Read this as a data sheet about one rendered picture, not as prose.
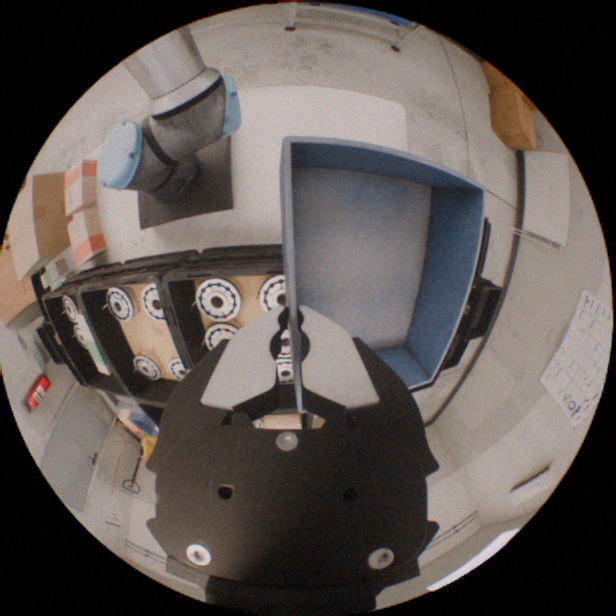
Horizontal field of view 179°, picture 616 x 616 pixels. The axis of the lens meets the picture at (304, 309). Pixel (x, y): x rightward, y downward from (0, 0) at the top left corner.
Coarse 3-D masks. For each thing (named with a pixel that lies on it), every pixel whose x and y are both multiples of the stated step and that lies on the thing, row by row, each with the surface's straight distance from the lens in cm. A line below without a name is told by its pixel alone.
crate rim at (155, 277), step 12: (132, 276) 44; (144, 276) 40; (156, 276) 39; (84, 288) 56; (96, 288) 52; (156, 288) 39; (84, 312) 61; (168, 312) 41; (168, 324) 42; (96, 336) 63; (180, 348) 45; (108, 360) 67; (180, 360) 48; (132, 396) 75
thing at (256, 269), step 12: (240, 264) 34; (252, 264) 33; (264, 264) 33; (276, 264) 33; (168, 276) 37; (180, 276) 36; (204, 276) 34; (216, 276) 33; (228, 276) 33; (240, 276) 32; (168, 288) 38; (168, 300) 39; (180, 336) 43; (192, 360) 47; (288, 408) 56
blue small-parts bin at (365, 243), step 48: (288, 144) 10; (336, 144) 11; (288, 192) 10; (336, 192) 17; (384, 192) 19; (432, 192) 22; (480, 192) 18; (288, 240) 10; (336, 240) 17; (384, 240) 19; (432, 240) 22; (480, 240) 18; (288, 288) 11; (336, 288) 19; (384, 288) 21; (432, 288) 22; (384, 336) 24; (432, 336) 22
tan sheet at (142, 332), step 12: (108, 288) 65; (132, 288) 58; (144, 312) 59; (132, 324) 64; (144, 324) 61; (156, 324) 58; (132, 336) 68; (144, 336) 64; (156, 336) 61; (168, 336) 59; (132, 348) 72; (144, 348) 68; (156, 348) 65; (168, 348) 62; (168, 360) 66; (168, 372) 70
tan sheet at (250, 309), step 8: (200, 280) 46; (240, 280) 44; (248, 280) 43; (256, 280) 43; (248, 288) 44; (256, 288) 44; (216, 296) 46; (248, 296) 45; (256, 296) 45; (280, 296) 44; (248, 304) 46; (256, 304) 45; (240, 312) 47; (248, 312) 47; (256, 312) 46; (264, 312) 46; (208, 320) 50; (240, 320) 48; (248, 320) 48
